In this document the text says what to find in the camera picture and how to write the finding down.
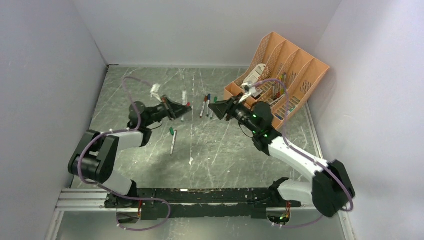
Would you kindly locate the pens bundle in organizer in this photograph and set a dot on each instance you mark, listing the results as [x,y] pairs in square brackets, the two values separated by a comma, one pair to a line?
[277,88]

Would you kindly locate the aluminium frame rail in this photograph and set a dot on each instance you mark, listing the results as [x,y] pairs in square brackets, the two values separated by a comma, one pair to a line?
[75,200]

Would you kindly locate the white pen red tip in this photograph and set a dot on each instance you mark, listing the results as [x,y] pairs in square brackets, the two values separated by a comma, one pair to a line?
[173,143]

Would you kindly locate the green pen cap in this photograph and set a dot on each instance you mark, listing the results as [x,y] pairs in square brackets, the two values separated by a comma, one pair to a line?
[172,132]

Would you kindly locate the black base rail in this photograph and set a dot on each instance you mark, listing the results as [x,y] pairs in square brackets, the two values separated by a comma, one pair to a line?
[158,203]

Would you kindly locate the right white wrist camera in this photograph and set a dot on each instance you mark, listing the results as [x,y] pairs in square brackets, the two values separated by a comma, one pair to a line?
[249,90]

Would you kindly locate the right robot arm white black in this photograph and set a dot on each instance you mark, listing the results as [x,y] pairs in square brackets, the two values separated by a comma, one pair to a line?
[329,188]

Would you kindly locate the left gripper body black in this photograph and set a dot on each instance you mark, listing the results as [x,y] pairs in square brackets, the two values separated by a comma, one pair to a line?
[165,110]

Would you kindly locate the white pen grey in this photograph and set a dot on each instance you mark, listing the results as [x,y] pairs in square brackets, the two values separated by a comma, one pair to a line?
[184,97]

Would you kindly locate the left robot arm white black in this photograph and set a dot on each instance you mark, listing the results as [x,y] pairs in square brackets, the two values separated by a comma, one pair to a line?
[95,156]

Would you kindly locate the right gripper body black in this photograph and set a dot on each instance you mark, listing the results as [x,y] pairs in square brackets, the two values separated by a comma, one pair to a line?
[232,106]

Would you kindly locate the orange plastic file organizer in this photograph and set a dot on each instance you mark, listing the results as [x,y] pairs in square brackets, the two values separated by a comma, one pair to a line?
[303,74]

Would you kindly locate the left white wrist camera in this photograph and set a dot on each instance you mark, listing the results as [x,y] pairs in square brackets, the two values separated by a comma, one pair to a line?
[154,92]

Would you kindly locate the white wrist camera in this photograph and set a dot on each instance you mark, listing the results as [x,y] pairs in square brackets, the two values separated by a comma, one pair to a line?
[154,92]
[249,90]

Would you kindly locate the white pen brown end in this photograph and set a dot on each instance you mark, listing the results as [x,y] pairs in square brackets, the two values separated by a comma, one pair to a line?
[203,106]

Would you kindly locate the white pen blue cap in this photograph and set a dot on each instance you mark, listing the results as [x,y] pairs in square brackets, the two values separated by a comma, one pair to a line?
[207,105]

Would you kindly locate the white pen green end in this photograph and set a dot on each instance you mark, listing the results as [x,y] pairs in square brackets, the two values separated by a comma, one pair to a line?
[211,110]

